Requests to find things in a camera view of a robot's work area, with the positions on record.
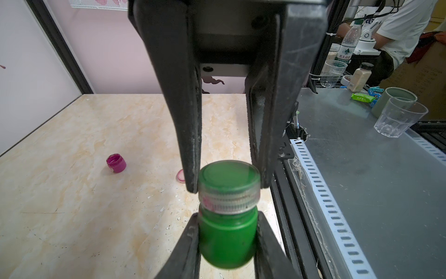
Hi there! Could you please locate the white slotted cable duct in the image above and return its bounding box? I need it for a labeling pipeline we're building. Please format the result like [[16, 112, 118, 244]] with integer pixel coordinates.
[[289, 139, 376, 279]]

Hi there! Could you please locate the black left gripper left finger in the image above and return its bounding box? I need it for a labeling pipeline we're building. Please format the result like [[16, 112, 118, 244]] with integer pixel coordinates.
[[155, 213, 201, 279]]

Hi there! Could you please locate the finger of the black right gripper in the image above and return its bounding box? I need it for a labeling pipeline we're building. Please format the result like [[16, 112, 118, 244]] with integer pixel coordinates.
[[132, 1, 202, 194], [245, 3, 328, 188]]

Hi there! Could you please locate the white sauce bottle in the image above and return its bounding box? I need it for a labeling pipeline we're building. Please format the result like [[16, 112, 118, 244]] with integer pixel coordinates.
[[347, 62, 374, 93]]

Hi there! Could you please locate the magenta paint jar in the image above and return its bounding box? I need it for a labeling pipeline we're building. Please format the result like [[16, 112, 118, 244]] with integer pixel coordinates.
[[106, 153, 127, 173]]

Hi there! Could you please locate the plastic water bottle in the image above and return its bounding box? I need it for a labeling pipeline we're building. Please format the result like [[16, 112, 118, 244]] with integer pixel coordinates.
[[335, 19, 364, 63]]

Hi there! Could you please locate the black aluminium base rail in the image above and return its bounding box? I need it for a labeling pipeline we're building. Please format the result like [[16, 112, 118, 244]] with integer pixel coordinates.
[[271, 137, 333, 279]]

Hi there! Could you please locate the person in white shirt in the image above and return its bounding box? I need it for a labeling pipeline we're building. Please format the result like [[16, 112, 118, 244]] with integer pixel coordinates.
[[347, 0, 437, 87]]

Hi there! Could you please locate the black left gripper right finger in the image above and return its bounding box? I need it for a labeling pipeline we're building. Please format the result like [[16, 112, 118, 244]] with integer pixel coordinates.
[[254, 211, 302, 279]]

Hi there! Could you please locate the green paint jar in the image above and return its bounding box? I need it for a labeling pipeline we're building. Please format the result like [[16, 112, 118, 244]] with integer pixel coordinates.
[[198, 206, 259, 269]]

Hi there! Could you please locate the clear plastic cup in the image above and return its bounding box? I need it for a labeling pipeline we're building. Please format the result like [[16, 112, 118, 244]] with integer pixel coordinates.
[[374, 98, 429, 138], [320, 60, 348, 88]]

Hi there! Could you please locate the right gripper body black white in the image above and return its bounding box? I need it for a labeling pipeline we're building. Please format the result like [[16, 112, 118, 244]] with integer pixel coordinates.
[[128, 0, 332, 77]]

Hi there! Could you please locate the grey green cup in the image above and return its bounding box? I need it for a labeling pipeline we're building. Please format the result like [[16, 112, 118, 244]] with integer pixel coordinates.
[[371, 87, 418, 118]]

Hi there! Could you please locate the pink paint jar lid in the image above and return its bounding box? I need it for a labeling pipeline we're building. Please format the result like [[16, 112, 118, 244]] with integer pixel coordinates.
[[176, 169, 185, 184]]

